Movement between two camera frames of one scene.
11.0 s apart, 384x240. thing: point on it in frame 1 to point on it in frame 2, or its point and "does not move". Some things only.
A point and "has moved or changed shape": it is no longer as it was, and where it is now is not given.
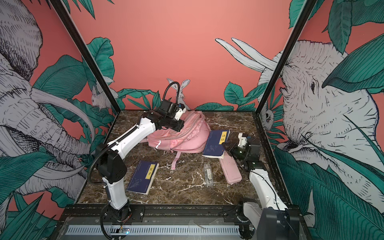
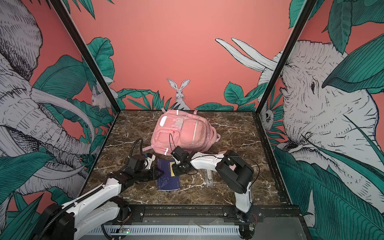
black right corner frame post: x=306 y=10 does not move
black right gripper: x=233 y=150 to x=175 y=168
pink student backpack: x=192 y=137 has moved or changed shape
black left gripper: x=180 y=125 to x=154 y=174
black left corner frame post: x=84 y=53 does not move
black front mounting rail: x=231 y=213 does not move
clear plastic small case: x=208 y=175 does not move
